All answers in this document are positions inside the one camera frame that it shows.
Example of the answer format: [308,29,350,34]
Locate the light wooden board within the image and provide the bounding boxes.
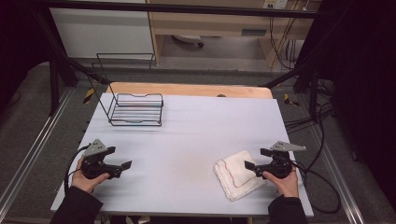
[106,81,274,100]

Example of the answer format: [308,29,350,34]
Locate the light wooden desk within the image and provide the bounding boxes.
[146,0,321,68]

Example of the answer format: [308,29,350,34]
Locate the white towel with red stitching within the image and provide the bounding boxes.
[213,149,268,203]

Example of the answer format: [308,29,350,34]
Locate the black metal frame crossbar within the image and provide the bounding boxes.
[34,0,321,19]

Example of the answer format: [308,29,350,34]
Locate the white cabinet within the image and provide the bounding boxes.
[49,0,155,59]

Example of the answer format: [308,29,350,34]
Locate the person's left hand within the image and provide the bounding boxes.
[71,157,110,194]

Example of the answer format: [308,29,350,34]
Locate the yellow black tape strip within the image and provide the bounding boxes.
[82,88,95,105]
[283,92,301,107]

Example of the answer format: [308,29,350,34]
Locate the person's right hand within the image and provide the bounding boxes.
[262,166,300,199]

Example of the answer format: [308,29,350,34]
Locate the office chair base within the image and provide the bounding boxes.
[171,34,205,49]

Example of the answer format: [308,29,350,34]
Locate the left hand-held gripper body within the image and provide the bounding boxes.
[81,138,124,180]

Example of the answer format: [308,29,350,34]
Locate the right hand-held gripper black cable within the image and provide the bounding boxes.
[290,160,342,215]

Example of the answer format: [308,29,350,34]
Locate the aluminium floor rail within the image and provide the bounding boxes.
[307,124,367,224]
[0,88,74,216]

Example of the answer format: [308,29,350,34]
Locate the bundle of black floor cables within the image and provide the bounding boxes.
[284,78,335,133]

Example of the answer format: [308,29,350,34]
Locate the white wall socket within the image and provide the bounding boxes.
[262,0,289,9]

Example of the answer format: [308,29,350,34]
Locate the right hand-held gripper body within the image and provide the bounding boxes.
[253,140,307,180]

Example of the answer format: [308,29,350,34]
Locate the black wire rack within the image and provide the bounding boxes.
[88,52,164,127]

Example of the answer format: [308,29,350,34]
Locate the hanging black cables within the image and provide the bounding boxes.
[268,15,302,70]

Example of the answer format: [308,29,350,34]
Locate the hand-held gripper black cable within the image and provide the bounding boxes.
[64,144,92,195]
[290,160,342,215]

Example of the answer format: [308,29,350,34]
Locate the left hand-held gripper black cable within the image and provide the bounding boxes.
[64,144,92,195]

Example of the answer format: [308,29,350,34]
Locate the black metal frame leg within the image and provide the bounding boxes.
[32,8,110,117]
[262,3,353,123]

